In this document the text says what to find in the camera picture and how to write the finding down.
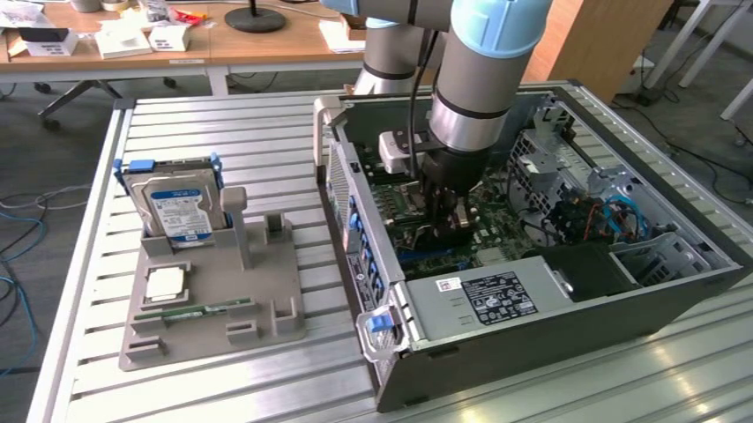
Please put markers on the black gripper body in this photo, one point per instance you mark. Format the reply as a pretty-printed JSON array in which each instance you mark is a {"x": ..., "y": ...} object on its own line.
[{"x": 455, "y": 169}]

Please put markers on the black lamp base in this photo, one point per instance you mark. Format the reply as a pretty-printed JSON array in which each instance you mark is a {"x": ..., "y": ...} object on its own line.
[{"x": 255, "y": 22}]

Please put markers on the perforated metal disk bay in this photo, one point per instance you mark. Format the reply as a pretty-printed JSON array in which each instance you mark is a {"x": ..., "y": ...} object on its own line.
[{"x": 547, "y": 150}]

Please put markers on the black floor adaptor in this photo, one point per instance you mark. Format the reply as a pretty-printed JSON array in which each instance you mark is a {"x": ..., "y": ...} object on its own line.
[{"x": 646, "y": 96}]

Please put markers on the black graphics card green board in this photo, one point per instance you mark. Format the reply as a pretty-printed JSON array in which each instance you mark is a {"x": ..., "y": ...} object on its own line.
[{"x": 441, "y": 242}]

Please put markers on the hard disk blue caddy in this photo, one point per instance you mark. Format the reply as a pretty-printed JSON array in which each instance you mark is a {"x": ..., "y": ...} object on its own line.
[{"x": 176, "y": 211}]

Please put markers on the black wheeled desk leg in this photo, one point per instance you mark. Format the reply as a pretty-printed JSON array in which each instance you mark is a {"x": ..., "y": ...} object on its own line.
[{"x": 76, "y": 98}]

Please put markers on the grey cup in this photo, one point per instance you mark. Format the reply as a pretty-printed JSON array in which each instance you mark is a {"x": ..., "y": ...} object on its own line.
[{"x": 86, "y": 5}]

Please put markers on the red packet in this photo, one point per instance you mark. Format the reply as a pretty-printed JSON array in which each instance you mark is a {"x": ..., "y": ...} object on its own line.
[{"x": 190, "y": 17}]

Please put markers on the white box round hole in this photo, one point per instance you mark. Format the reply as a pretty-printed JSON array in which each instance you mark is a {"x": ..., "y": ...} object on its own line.
[{"x": 123, "y": 42}]

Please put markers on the black open PC case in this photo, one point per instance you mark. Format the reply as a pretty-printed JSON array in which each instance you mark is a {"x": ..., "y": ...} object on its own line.
[{"x": 529, "y": 352}]

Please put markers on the grey power supply unit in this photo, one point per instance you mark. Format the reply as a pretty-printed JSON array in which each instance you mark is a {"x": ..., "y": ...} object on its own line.
[{"x": 435, "y": 308}]

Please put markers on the white paper stack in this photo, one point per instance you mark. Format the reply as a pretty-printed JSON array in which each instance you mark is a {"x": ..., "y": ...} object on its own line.
[{"x": 341, "y": 39}]

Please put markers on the blue expansion slot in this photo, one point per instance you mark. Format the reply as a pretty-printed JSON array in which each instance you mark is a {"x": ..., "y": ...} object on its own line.
[{"x": 423, "y": 255}]

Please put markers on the silver CPU chip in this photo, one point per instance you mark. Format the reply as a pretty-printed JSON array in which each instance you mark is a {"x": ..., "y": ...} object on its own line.
[{"x": 166, "y": 284}]

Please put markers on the brown cardboard box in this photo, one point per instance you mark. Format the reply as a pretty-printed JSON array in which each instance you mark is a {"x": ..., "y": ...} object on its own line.
[{"x": 354, "y": 23}]

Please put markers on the green motherboard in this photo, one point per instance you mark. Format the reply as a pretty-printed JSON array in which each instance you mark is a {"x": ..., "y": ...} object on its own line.
[{"x": 494, "y": 229}]

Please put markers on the white box black lid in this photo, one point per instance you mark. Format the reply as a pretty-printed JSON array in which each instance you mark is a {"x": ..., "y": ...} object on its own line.
[{"x": 49, "y": 44}]

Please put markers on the white table leg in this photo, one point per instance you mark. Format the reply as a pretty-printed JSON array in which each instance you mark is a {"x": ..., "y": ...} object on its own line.
[
  {"x": 738, "y": 99},
  {"x": 676, "y": 42},
  {"x": 713, "y": 44}
]

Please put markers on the green RAM stick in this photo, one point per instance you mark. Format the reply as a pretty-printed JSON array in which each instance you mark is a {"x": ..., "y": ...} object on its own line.
[{"x": 194, "y": 310}]

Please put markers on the CPU socket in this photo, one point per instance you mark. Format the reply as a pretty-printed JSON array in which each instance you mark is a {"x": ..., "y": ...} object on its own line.
[{"x": 411, "y": 198}]

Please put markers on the blue case latch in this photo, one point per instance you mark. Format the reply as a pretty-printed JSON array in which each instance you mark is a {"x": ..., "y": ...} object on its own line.
[{"x": 378, "y": 321}]

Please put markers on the white labelled box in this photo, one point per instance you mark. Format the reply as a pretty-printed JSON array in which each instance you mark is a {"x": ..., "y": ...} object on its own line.
[{"x": 170, "y": 39}]

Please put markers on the wooden desk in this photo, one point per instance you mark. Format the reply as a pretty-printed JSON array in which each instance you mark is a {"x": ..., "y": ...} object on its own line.
[{"x": 264, "y": 48}]

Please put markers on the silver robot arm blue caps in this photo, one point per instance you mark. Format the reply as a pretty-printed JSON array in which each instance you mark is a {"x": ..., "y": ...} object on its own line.
[{"x": 470, "y": 88}]

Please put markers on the grey parts rack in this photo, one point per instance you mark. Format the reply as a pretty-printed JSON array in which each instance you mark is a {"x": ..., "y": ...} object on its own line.
[{"x": 218, "y": 273}]

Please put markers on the grey metal disk bay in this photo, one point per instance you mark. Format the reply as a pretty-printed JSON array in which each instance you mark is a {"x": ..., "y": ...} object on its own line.
[{"x": 665, "y": 260}]

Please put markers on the tape roll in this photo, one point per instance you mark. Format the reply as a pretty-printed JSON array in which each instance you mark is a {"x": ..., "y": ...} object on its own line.
[{"x": 114, "y": 4}]

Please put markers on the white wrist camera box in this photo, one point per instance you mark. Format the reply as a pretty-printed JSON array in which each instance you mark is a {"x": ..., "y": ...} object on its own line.
[{"x": 393, "y": 152}]

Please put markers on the white device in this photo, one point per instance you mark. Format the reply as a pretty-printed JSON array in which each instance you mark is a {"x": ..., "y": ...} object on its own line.
[{"x": 644, "y": 70}]

